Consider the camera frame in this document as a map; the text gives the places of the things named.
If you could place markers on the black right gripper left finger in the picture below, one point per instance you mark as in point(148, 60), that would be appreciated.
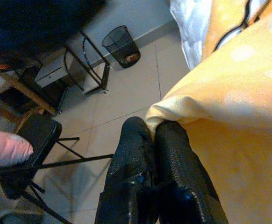
point(126, 168)

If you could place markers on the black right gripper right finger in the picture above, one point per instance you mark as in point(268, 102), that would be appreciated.
point(182, 177)

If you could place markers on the black folding chair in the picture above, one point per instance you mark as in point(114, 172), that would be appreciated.
point(37, 133)

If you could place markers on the orange trash in bin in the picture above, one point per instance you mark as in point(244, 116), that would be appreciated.
point(131, 58)

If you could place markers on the white drawer cabinet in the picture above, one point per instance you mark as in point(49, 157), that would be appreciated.
point(52, 74)

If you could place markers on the black mesh waste bin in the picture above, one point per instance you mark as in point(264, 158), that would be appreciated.
point(119, 44)

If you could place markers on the wooden desk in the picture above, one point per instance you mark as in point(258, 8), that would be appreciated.
point(21, 89)

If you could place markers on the white quilted mattress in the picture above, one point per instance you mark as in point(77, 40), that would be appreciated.
point(189, 28)

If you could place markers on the black fluffy garment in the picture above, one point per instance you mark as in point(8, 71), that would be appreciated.
point(33, 23)

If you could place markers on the black metal frame cart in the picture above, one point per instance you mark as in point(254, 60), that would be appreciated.
point(101, 70)

